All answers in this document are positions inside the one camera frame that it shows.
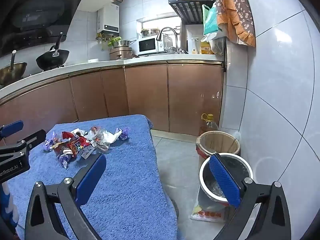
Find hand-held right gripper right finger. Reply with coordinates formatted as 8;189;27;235
209;153;292;240

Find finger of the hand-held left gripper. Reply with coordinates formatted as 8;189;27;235
15;129;47;152
0;120;24;138

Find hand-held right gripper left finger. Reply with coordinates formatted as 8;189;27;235
24;153;107;240

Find purple candy wrapper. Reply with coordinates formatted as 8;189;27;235
43;131;59;152
58;152;73;169

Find white rimmed steel bin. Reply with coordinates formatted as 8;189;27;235
199;152;253;207

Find white purple wrapper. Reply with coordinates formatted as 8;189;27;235
106;127;131;143

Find person's left hand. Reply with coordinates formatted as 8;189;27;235
0;184;20;234

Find blue towel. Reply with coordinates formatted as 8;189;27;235
5;114;179;240

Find printed clear plastic bag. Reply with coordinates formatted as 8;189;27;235
190;187;225;222

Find round wooden bin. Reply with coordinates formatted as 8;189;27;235
196;131;241;159

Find yellow capped oil bottle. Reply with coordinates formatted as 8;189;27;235
199;113;218;137

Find brass wok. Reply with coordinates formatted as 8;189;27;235
0;50;28;85

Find black gas stove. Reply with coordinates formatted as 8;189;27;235
25;64;65;78

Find black wok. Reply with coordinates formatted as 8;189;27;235
36;32;70;71

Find copper kitchen cabinet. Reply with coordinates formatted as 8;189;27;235
0;55;227;143

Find black range hood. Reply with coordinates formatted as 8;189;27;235
0;0;87;58

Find brass heater pipes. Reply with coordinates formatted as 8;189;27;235
96;31;118;43

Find green leafy vegetable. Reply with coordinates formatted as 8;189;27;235
108;36;122;47

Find steel saucepan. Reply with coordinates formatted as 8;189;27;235
113;39;137;48

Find yellow detergent bottle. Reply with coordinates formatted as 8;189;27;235
200;41;214;55

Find white water heater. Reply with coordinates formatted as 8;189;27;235
97;4;120;34

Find small white plastic bag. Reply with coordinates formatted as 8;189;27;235
200;31;223;43

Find white microwave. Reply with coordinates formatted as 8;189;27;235
138;35;164;56

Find steel faucet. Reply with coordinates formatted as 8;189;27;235
156;27;181;54

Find steel bowl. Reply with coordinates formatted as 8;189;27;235
140;28;160;38

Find teal plastic bag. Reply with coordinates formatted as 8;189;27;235
202;4;223;37

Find kitchen window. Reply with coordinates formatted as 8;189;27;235
137;15;182;38

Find orange brown floral apron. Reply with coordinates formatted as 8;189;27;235
214;0;257;48

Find black dish rack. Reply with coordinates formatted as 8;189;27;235
168;0;217;25

